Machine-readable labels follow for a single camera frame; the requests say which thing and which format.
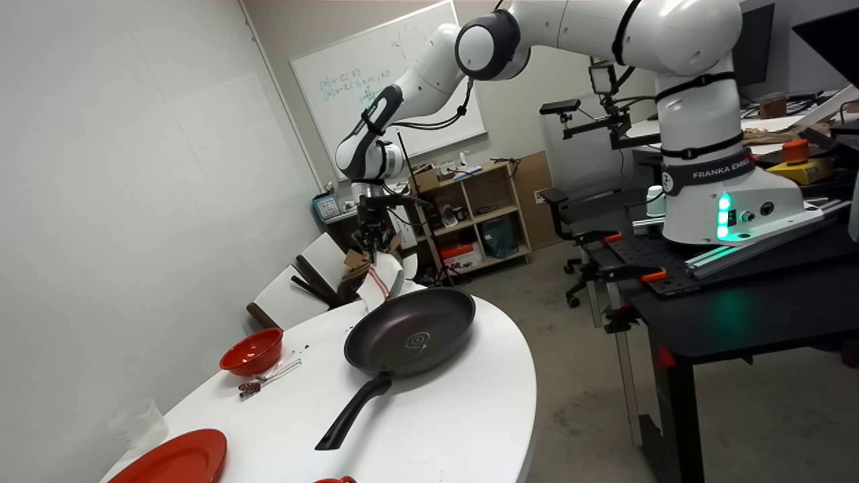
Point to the near white wooden chair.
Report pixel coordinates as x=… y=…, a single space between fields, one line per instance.
x=283 y=302

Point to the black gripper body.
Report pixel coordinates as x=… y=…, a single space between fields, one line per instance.
x=374 y=227

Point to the red bowl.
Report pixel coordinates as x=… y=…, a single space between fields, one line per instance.
x=252 y=355

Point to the orange black clamp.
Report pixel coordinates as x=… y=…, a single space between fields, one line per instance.
x=621 y=314

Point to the red plate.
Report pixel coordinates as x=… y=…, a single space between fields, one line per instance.
x=193 y=456

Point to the wooden shelf unit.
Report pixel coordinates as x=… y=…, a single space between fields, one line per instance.
x=474 y=217

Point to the black office chair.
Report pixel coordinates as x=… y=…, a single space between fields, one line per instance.
x=572 y=221

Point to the white wooden chair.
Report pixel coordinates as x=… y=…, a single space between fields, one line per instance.
x=283 y=302
x=323 y=263

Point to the far white wooden chair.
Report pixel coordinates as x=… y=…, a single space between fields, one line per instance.
x=323 y=263

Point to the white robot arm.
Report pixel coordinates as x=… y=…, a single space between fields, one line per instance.
x=715 y=194

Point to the whiteboard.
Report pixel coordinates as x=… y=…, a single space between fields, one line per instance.
x=346 y=75

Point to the black robot desk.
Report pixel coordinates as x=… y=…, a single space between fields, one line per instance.
x=731 y=303

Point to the cardboard box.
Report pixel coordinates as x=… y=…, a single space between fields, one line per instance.
x=356 y=263

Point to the black frying pan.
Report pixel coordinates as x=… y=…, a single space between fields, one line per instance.
x=403 y=337

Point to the white cloth red stripes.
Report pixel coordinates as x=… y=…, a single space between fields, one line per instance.
x=380 y=279

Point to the round white table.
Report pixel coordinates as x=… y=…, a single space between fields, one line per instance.
x=463 y=421

